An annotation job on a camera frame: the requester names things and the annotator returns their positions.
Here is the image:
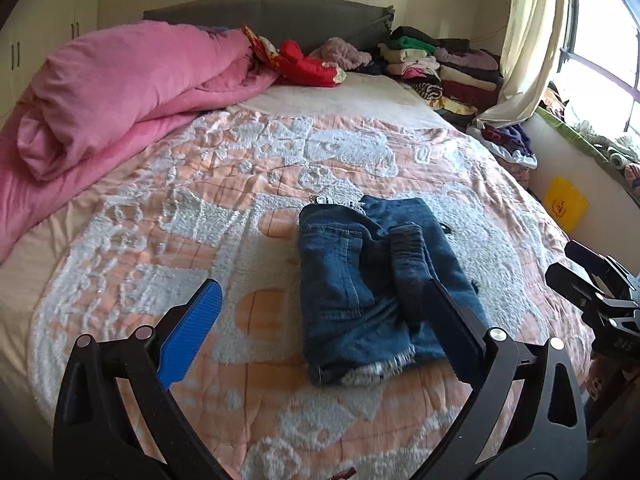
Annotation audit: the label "red plush toy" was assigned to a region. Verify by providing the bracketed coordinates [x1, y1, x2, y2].
[241, 24, 348, 90]

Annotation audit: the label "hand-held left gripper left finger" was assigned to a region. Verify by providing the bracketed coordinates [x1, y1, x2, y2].
[52, 278, 233, 480]

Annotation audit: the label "pink duvet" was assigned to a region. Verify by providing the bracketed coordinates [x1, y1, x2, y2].
[0, 24, 281, 264]

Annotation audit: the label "stack of folded clothes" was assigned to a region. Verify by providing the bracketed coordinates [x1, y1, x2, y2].
[372, 25, 506, 117]

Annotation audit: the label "white bed sheet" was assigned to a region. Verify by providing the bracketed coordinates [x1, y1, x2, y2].
[235, 71, 468, 134]

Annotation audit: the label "blue denim pants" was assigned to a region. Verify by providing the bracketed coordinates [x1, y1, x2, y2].
[298, 194, 493, 387]

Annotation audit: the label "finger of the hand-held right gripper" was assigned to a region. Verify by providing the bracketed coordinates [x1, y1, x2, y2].
[565, 240, 609, 279]
[545, 262, 602, 312]

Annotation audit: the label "clothes on windowsill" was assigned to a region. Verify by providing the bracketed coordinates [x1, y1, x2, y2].
[542, 85, 640, 196]

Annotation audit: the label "cream curtain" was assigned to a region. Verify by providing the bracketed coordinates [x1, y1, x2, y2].
[475, 0, 572, 129]

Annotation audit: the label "peach and white printed blanket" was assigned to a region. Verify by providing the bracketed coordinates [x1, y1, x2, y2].
[27, 110, 596, 480]

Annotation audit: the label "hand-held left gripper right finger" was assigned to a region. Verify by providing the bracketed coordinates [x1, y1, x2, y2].
[412, 277, 588, 480]

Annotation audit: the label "green windowsill mat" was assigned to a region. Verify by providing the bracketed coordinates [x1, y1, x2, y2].
[537, 109, 640, 173]

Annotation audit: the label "grey headboard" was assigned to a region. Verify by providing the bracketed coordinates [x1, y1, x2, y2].
[142, 0, 396, 59]

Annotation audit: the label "yellow bag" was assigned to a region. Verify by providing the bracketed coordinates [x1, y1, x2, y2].
[542, 176, 590, 233]

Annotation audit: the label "floral cloth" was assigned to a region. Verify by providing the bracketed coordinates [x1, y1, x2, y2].
[585, 355, 640, 442]

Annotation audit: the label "purple and white clothing pile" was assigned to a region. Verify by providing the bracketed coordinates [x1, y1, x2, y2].
[467, 122, 539, 169]

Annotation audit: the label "mauve fluffy cloth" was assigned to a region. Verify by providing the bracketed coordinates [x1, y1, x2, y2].
[307, 36, 374, 72]

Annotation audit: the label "window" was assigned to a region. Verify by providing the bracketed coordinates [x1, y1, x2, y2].
[550, 0, 640, 136]

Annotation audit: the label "cream wardrobe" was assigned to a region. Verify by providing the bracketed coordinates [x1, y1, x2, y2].
[0, 0, 104, 126]

